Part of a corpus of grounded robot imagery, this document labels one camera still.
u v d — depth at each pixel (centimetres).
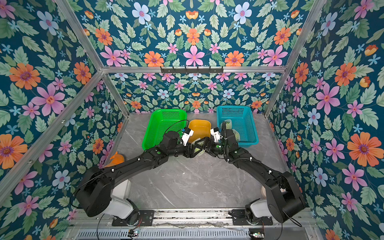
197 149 75
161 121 115
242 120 115
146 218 74
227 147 65
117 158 92
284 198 42
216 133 78
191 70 93
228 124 106
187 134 73
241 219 74
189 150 71
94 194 42
